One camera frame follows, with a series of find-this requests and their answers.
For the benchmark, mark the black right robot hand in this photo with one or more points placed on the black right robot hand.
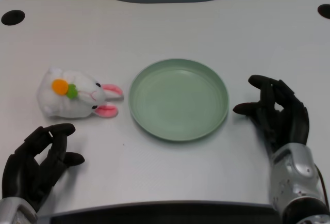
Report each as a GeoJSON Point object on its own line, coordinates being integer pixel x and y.
{"type": "Point", "coordinates": [291, 120]}

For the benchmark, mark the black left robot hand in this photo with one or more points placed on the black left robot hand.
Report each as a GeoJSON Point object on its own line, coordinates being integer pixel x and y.
{"type": "Point", "coordinates": [24, 164]}

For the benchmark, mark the white plush rabbit doll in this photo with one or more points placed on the white plush rabbit doll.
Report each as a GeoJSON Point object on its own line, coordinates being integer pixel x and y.
{"type": "Point", "coordinates": [74, 95]}

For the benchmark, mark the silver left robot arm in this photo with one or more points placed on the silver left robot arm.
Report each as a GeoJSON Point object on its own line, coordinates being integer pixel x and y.
{"type": "Point", "coordinates": [15, 212]}

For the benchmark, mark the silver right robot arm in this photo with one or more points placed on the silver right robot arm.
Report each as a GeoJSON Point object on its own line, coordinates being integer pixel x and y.
{"type": "Point", "coordinates": [294, 182]}

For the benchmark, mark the green round plate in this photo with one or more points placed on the green round plate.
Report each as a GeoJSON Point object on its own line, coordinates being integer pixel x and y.
{"type": "Point", "coordinates": [178, 102]}

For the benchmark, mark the dark robot torso edge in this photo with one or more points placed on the dark robot torso edge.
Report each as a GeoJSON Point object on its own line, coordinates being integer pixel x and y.
{"type": "Point", "coordinates": [154, 213]}

